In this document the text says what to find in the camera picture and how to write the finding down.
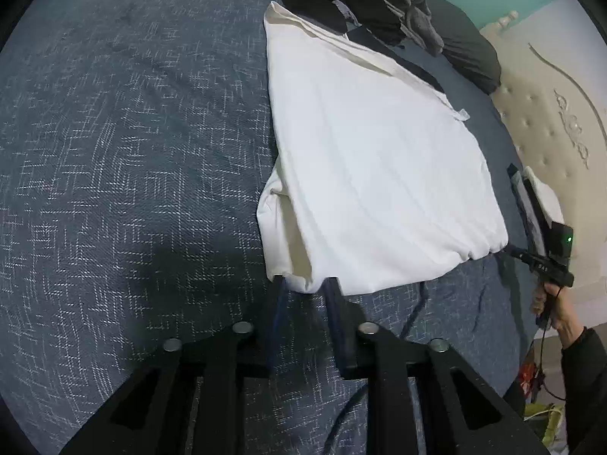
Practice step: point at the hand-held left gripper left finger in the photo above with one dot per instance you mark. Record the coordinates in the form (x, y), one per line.
(277, 313)

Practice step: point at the dark grey pillow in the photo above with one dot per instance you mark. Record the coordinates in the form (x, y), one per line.
(469, 47)

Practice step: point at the grey folded garment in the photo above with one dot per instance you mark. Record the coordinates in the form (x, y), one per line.
(526, 208)

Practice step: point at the white polo shirt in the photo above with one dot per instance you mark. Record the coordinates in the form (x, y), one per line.
(379, 166)

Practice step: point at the light blue garment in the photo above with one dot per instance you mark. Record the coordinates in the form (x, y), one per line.
(348, 14)

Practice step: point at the white folded garment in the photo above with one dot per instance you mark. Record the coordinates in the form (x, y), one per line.
(545, 194)

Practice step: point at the cream tufted headboard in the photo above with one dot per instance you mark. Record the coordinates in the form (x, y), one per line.
(536, 104)

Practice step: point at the person's right forearm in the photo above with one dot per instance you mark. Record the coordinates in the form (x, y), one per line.
(585, 388)

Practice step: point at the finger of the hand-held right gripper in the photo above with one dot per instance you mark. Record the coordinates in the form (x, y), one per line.
(517, 252)

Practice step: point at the red packet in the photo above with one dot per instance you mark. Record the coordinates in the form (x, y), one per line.
(529, 379)

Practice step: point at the yellow green bag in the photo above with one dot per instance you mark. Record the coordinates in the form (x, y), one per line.
(547, 422)

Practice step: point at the person's right hand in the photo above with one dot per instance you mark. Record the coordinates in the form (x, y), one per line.
(566, 315)

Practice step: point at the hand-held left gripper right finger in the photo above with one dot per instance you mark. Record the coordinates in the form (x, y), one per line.
(334, 322)

